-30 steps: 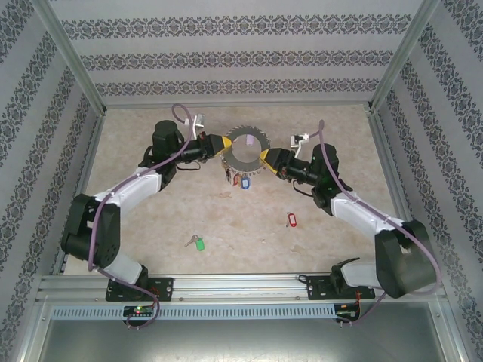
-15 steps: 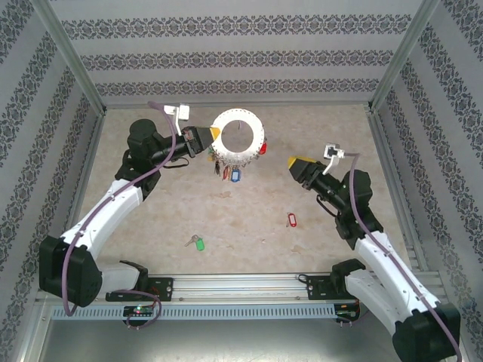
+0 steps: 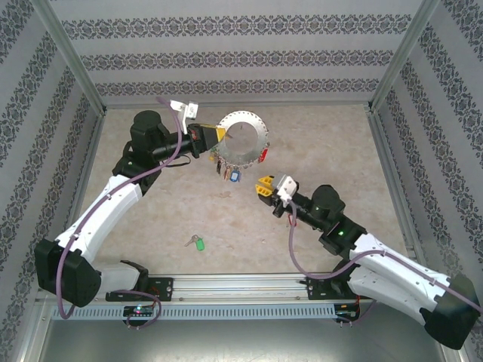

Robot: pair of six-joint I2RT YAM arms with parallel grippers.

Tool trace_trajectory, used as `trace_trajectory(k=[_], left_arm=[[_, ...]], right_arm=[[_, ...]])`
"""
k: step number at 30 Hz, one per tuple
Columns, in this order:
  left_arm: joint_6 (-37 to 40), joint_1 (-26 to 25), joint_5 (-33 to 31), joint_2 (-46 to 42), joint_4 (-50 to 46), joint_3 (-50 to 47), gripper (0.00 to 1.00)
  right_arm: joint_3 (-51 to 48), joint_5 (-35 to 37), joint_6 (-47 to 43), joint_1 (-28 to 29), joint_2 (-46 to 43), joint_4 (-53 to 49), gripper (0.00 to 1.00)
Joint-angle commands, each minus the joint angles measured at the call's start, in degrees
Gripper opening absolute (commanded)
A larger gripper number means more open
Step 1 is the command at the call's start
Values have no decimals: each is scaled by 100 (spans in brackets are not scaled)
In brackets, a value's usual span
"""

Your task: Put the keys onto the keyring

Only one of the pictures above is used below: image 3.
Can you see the key with black head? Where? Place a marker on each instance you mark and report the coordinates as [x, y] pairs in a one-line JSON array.
[[219, 166]]

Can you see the key with red tag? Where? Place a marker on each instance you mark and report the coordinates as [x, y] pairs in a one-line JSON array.
[[263, 155]]

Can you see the key with brown tag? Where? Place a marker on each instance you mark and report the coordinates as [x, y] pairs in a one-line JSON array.
[[226, 173]]

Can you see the silver perforated keyring disc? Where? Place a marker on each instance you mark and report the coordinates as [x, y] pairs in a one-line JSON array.
[[247, 157]]

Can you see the key with blue tag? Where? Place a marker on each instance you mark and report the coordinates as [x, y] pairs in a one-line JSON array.
[[235, 176]]

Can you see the key with green tag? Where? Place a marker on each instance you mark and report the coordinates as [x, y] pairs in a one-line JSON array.
[[200, 245]]

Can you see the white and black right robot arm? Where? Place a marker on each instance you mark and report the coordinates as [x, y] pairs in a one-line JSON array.
[[396, 271]]

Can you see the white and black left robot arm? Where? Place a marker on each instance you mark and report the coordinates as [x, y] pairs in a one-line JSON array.
[[113, 211]]

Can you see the small circuit board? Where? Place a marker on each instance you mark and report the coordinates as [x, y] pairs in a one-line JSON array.
[[347, 313]]

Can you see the grey sheet metal panel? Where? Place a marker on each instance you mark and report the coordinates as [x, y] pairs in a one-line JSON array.
[[241, 343]]

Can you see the circuit board with green light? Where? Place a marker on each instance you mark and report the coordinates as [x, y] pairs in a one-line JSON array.
[[139, 311]]

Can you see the aluminium side rail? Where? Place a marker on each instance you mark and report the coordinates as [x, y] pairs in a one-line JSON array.
[[388, 169], [85, 181]]

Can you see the aluminium back rail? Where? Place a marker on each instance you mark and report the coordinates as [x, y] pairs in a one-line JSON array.
[[302, 105]]

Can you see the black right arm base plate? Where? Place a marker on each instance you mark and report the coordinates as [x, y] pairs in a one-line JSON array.
[[319, 288]]

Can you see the aluminium frame post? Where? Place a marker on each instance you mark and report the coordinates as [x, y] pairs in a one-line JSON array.
[[403, 56], [71, 56]]

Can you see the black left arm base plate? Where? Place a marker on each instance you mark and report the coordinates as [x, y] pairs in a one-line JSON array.
[[164, 288]]

